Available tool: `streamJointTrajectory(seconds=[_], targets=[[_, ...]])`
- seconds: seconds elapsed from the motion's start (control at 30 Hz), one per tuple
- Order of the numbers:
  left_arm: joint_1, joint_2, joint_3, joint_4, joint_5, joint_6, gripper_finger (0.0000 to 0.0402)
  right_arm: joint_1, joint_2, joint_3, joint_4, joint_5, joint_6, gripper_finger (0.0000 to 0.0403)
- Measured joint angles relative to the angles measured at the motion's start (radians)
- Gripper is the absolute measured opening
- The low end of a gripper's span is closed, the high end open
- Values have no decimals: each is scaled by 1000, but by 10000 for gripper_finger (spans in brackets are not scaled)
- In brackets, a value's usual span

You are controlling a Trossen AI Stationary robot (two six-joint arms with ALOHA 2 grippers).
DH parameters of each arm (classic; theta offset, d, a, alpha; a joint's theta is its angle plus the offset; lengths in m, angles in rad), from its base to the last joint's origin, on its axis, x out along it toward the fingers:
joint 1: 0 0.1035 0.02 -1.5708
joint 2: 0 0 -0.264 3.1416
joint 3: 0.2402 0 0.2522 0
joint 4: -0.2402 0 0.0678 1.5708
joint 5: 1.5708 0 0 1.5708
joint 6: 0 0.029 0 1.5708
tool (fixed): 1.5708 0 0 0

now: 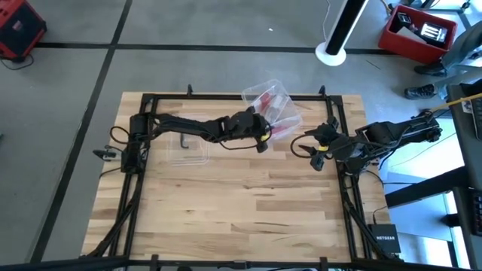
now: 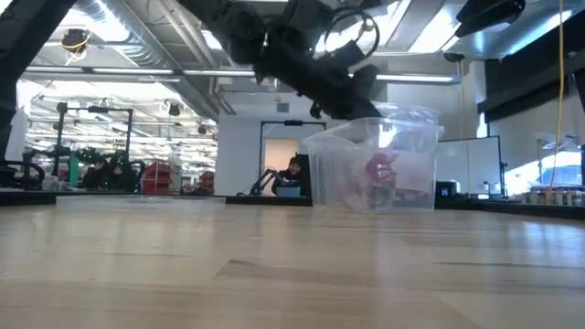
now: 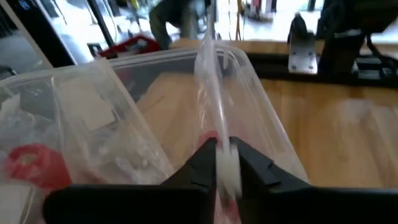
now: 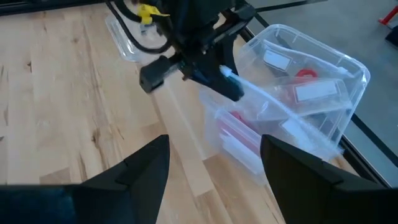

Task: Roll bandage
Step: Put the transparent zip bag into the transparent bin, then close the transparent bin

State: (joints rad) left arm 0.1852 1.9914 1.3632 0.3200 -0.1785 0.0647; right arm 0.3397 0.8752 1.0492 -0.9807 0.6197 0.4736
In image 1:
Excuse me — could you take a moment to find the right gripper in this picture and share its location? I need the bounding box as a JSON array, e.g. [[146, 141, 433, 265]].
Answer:
[[300, 116, 357, 172]]

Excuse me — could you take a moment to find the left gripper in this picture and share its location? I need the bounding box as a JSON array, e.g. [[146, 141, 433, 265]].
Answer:
[[229, 106, 271, 154]]

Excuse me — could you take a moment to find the clear plastic storage box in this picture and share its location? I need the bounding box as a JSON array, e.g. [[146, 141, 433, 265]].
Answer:
[[240, 78, 304, 142]]

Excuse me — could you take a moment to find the clear lid with black handle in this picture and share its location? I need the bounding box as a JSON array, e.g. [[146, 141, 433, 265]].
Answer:
[[167, 132, 211, 167]]

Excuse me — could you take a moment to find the red bandage roll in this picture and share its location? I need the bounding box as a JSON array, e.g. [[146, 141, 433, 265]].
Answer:
[[258, 93, 275, 111]]

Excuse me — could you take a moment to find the black pole with white base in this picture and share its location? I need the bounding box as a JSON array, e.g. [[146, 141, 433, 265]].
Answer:
[[315, 0, 372, 68]]

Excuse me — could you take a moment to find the black desk crossbar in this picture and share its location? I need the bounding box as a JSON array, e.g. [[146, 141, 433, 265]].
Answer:
[[384, 166, 470, 209]]

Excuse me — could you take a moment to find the person's black shoe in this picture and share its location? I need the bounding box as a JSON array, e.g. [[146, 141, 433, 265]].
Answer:
[[404, 83, 438, 101], [413, 62, 449, 78]]

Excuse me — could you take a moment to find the red plastic crate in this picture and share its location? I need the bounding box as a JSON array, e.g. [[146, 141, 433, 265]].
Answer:
[[378, 4, 459, 65]]

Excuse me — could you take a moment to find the black desk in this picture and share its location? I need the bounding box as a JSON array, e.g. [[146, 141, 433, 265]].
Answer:
[[447, 81, 482, 271]]

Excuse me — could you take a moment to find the small black device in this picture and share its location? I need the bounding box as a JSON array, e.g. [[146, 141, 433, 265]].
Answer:
[[395, 11, 414, 29]]

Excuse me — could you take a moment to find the silver toaster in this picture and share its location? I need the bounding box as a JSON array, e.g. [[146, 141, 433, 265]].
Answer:
[[419, 21, 450, 49]]

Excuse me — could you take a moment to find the person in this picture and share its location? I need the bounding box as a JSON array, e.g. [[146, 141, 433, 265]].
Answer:
[[404, 20, 482, 101]]

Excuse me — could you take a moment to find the black keyboard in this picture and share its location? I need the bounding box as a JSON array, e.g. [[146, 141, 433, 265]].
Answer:
[[469, 187, 482, 239]]

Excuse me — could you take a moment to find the red and black case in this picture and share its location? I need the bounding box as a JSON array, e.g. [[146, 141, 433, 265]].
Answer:
[[0, 0, 49, 62]]

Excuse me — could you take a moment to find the black metal table frame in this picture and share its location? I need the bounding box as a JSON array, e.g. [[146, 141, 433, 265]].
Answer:
[[0, 84, 482, 271]]

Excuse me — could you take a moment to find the black cable bundle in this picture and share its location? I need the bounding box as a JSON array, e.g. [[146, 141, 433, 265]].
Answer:
[[88, 171, 146, 260], [340, 176, 382, 261]]

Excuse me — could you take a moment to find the black Netgear network switch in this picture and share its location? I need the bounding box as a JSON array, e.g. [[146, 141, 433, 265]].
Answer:
[[368, 223, 403, 254]]

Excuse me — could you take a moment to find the yellow cable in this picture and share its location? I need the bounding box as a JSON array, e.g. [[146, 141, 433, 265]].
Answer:
[[429, 93, 482, 114]]

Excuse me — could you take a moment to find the black clamp bracket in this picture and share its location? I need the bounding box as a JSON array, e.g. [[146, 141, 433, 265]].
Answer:
[[93, 149, 117, 160]]

